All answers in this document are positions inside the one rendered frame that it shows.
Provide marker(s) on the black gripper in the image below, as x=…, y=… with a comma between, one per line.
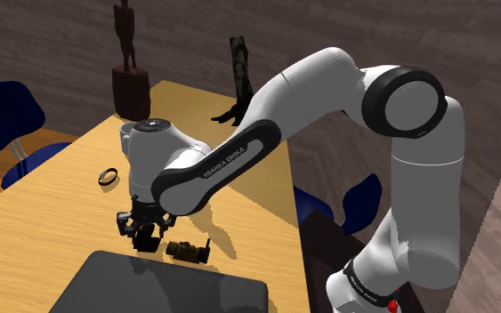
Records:
x=147, y=211

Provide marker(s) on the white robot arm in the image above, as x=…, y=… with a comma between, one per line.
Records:
x=425, y=186

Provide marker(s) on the small black box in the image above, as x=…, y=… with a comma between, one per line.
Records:
x=147, y=241

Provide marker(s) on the dark brown toy with antenna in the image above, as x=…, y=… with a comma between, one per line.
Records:
x=185, y=251

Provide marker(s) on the dark grey laptop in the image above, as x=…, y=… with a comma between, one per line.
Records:
x=154, y=286

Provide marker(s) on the light wooden table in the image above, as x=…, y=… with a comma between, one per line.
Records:
x=55, y=225

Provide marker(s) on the dark brown figure statue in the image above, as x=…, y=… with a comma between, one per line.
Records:
x=130, y=93

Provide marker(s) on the dark bark-like sculpture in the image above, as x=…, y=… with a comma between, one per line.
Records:
x=242, y=78

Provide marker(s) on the dark robot stand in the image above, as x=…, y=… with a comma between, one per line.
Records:
x=319, y=247

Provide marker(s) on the blue chair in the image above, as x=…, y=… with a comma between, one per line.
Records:
x=3, y=112
x=363, y=203

